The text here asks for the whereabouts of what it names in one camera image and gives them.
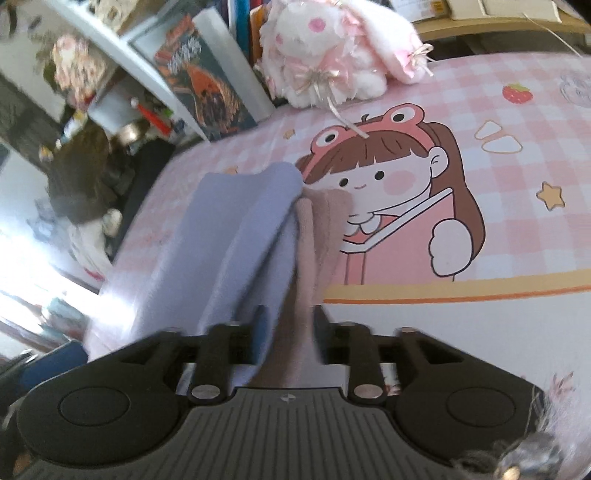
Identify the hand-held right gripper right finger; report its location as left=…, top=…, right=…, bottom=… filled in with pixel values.
left=313, top=305, right=462, bottom=407

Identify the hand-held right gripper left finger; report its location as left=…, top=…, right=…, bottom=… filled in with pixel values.
left=122, top=305, right=269, bottom=407

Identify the pink and purple sweater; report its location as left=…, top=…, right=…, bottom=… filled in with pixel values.
left=85, top=161, right=356, bottom=393

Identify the black case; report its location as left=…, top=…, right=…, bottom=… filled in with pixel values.
left=106, top=138, right=185, bottom=264

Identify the blue object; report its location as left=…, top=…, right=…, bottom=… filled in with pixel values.
left=18, top=339, right=88, bottom=384

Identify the pink checked cartoon desk mat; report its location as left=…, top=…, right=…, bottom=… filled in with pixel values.
left=85, top=51, right=591, bottom=402

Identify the grey fringed sleeve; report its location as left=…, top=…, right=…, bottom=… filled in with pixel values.
left=462, top=369, right=583, bottom=480

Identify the metal bowl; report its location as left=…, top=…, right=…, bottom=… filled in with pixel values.
left=115, top=121, right=141, bottom=143

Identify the red bottle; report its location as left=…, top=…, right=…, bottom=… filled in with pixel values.
left=131, top=98, right=172, bottom=136

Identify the dark fantasy book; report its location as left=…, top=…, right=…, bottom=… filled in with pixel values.
left=154, top=9, right=276, bottom=141

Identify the white and pink plush toy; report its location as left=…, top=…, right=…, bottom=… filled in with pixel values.
left=254, top=0, right=435, bottom=109

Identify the white shelf upright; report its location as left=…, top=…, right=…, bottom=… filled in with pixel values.
left=46, top=0, right=208, bottom=141

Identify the row of colourful books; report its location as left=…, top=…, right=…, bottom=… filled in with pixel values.
left=222, top=0, right=278, bottom=33

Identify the pink paper decoration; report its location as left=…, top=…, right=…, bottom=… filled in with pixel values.
left=48, top=34, right=95, bottom=109

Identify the white labelled box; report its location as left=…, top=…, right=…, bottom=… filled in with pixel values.
left=397, top=0, right=451, bottom=21

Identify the wooden lower shelf board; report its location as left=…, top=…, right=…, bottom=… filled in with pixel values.
left=416, top=16, right=591, bottom=43

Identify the white cardboard box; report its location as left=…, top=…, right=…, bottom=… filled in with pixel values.
left=450, top=0, right=564, bottom=21

